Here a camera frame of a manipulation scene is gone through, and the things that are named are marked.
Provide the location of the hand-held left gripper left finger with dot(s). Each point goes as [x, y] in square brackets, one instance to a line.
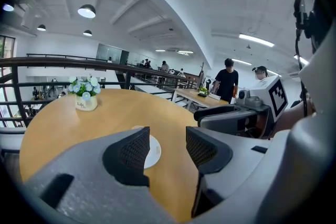
[86, 178]

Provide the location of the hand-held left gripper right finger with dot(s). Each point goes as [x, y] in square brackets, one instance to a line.
[231, 165]

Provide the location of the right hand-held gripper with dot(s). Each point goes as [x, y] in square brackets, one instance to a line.
[273, 97]

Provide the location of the white saucer plate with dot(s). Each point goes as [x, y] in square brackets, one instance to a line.
[153, 152]

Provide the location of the person's right forearm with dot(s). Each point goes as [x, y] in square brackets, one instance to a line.
[290, 118]

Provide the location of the long white box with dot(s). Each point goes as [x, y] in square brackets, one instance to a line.
[215, 97]

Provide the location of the rectangular wooden table white legs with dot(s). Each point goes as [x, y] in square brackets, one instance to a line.
[199, 99]

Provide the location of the black oblong case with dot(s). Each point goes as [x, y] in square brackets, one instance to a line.
[201, 95]

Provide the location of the yellow flowers in small pot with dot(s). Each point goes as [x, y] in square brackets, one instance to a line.
[203, 90]

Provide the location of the wooden coat rack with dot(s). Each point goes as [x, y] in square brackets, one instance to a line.
[202, 72]

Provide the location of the long ceiling strip light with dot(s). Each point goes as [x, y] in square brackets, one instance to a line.
[241, 61]
[300, 59]
[256, 40]

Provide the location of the pale flowers in cream pot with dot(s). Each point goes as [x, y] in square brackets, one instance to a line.
[85, 98]

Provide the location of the dark metal railing wooden handrail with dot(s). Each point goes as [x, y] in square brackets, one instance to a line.
[65, 64]

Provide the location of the black balcony railing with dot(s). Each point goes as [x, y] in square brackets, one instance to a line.
[65, 56]

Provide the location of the black pendant lamp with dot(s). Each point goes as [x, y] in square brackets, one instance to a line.
[87, 32]
[86, 11]
[41, 27]
[8, 7]

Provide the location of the white fisheye camera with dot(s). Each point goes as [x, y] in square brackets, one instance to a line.
[242, 96]

